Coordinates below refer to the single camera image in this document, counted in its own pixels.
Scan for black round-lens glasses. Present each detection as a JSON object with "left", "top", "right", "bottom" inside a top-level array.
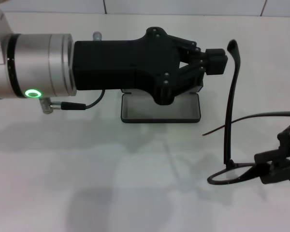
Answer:
[{"left": 202, "top": 39, "right": 290, "bottom": 186}]

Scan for black glasses case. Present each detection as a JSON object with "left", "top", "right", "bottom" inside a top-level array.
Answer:
[{"left": 120, "top": 87, "right": 201, "bottom": 125}]

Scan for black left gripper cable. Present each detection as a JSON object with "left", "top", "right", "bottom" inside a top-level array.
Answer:
[{"left": 39, "top": 89, "right": 106, "bottom": 115}]

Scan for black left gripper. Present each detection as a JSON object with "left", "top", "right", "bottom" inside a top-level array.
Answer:
[{"left": 73, "top": 26, "right": 182, "bottom": 106}]

